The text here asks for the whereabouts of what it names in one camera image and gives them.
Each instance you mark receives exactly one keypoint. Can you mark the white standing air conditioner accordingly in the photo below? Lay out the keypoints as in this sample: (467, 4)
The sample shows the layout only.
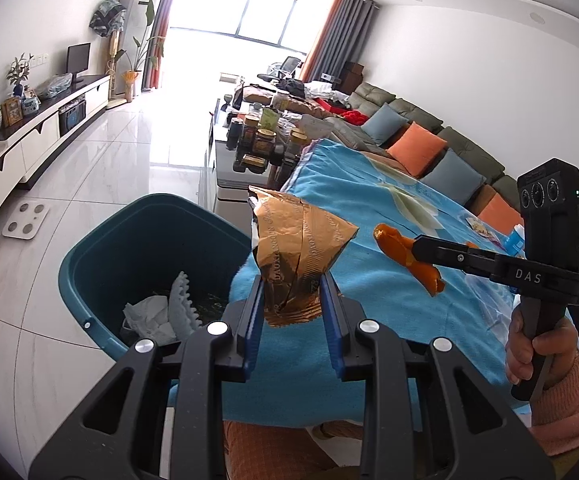
(139, 30)

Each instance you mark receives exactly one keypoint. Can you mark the blue flower print blanket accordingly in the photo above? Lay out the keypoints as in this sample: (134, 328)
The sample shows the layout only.
(369, 200)

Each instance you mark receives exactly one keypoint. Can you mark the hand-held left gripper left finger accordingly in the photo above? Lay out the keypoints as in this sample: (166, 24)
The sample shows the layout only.
(252, 340)

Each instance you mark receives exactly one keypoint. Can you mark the grey and orange curtain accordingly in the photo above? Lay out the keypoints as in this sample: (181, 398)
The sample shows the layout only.
(162, 25)
(339, 35)

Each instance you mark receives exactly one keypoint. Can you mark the black office chair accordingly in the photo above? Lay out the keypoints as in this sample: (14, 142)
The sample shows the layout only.
(287, 66)

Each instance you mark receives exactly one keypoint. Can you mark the person's orange checked trousers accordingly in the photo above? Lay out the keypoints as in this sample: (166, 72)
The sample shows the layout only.
(269, 452)

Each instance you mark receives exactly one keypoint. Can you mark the plastic covered device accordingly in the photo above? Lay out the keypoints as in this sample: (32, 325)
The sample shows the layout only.
(54, 86)

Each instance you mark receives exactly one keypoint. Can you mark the person's right hand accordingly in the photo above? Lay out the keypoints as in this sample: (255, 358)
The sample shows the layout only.
(559, 347)

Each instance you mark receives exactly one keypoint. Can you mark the person's right forearm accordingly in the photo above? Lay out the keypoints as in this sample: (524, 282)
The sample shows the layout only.
(567, 410)

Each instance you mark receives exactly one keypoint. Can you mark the dark wooden cabinet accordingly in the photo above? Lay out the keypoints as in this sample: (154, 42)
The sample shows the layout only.
(352, 77)

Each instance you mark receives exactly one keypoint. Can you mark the black bag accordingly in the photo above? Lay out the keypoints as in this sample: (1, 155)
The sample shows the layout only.
(292, 87)

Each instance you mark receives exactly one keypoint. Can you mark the black monitor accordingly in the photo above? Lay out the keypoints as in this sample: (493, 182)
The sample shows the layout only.
(78, 60)

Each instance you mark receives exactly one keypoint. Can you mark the large blue cushion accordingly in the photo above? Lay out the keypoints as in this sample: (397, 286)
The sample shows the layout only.
(453, 177)

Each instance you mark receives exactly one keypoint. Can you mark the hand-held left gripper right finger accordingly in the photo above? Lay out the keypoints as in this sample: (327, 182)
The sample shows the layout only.
(333, 340)

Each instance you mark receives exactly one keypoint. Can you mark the pile of clothes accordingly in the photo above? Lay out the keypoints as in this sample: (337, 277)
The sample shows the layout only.
(324, 95)

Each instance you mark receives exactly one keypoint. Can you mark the white tissue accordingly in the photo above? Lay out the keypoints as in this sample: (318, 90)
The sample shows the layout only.
(147, 320)

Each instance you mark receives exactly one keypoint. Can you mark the white wall socket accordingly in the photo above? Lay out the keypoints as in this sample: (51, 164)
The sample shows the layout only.
(39, 60)

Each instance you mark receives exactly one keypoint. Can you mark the red cloth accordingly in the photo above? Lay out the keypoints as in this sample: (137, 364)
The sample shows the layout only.
(355, 117)

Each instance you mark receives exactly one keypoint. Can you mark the fan with patterned cover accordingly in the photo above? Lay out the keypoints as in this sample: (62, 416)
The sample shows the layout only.
(108, 17)

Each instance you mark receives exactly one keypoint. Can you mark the blue and white porcelain jar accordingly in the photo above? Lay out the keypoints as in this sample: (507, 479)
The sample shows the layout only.
(30, 105)

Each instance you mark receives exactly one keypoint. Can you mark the tall plant in yellow pot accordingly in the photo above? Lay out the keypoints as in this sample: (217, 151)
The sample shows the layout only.
(129, 82)

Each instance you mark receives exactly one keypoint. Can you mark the blue plastic bottle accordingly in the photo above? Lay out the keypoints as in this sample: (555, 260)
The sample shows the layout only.
(514, 241)

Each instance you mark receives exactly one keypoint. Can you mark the large window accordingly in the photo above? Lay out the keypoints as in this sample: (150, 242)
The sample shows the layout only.
(254, 15)

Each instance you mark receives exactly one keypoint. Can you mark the small blue cushion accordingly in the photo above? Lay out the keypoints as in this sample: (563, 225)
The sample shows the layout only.
(384, 124)

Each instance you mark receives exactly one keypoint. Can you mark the clear cookie packet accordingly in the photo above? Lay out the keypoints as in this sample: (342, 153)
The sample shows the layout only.
(480, 225)

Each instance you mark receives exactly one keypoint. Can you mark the vase with green plant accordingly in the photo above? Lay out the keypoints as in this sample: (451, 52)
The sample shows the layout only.
(18, 77)

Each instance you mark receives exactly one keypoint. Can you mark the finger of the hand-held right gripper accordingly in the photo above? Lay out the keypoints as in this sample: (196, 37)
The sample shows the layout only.
(459, 257)

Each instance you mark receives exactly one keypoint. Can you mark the white embossed foam sheet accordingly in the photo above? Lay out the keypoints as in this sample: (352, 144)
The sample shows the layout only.
(184, 310)

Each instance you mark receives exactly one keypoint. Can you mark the orange peel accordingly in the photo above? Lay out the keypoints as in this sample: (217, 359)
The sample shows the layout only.
(404, 255)

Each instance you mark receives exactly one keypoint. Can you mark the cluster of glass jars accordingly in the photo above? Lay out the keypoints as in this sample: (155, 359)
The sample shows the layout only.
(264, 140)

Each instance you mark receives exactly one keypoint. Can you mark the orange cushion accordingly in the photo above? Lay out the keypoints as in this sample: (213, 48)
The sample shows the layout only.
(500, 215)
(417, 150)

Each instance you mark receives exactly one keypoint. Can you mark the coffee table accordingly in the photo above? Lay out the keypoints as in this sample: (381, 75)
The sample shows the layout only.
(224, 185)

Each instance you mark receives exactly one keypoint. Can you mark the wooden picture frame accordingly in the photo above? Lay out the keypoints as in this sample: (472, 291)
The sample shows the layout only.
(11, 112)

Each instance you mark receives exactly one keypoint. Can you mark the green sofa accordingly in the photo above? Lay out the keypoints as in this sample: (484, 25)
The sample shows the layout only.
(469, 152)

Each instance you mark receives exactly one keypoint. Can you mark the white bathroom scale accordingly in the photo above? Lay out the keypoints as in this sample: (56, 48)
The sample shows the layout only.
(25, 220)

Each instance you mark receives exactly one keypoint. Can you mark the copper foil snack wrapper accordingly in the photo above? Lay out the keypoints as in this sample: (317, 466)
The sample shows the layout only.
(294, 250)

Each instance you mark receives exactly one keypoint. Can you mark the white and black cabinet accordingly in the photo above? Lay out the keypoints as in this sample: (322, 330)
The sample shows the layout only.
(34, 135)

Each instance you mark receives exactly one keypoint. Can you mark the teal plastic bin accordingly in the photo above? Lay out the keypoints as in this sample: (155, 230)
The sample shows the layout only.
(134, 240)

